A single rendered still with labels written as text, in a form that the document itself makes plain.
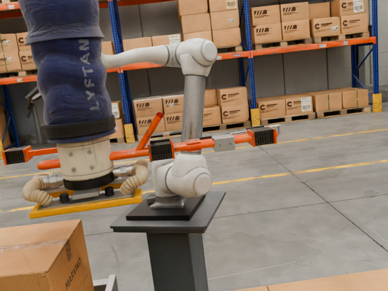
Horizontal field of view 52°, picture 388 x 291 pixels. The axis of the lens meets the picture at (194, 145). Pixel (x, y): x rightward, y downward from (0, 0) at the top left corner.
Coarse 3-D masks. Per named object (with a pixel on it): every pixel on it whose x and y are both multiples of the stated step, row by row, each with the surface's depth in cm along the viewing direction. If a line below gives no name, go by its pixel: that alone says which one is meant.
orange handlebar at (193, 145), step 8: (240, 136) 139; (248, 136) 136; (176, 144) 137; (184, 144) 134; (192, 144) 134; (200, 144) 134; (208, 144) 134; (32, 152) 155; (40, 152) 155; (48, 152) 156; (56, 152) 156; (112, 152) 135; (128, 152) 132; (136, 152) 132; (144, 152) 132; (48, 160) 133; (56, 160) 133; (112, 160) 131; (40, 168) 129; (48, 168) 129
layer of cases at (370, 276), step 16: (368, 272) 169; (384, 272) 168; (256, 288) 166; (272, 288) 165; (288, 288) 164; (304, 288) 163; (320, 288) 161; (336, 288) 160; (352, 288) 159; (368, 288) 158; (384, 288) 157
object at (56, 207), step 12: (108, 192) 125; (120, 192) 128; (132, 192) 127; (36, 204) 127; (60, 204) 123; (72, 204) 122; (84, 204) 122; (96, 204) 121; (108, 204) 122; (120, 204) 122; (36, 216) 120; (48, 216) 120
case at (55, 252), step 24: (0, 240) 142; (24, 240) 140; (48, 240) 138; (72, 240) 141; (0, 264) 123; (24, 264) 121; (48, 264) 120; (72, 264) 138; (0, 288) 117; (24, 288) 117; (48, 288) 117; (72, 288) 135
